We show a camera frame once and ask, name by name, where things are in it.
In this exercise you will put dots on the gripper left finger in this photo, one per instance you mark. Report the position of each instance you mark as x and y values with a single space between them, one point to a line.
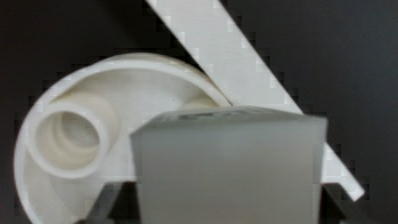
116 208

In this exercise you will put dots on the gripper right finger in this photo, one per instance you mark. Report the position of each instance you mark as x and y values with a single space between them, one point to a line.
340 211

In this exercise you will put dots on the white round stool seat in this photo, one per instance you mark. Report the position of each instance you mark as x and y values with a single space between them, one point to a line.
73 148

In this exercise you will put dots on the white stool leg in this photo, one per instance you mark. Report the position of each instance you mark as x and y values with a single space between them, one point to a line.
228 167

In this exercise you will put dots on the white right fence bar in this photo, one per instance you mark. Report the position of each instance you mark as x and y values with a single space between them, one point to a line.
205 29

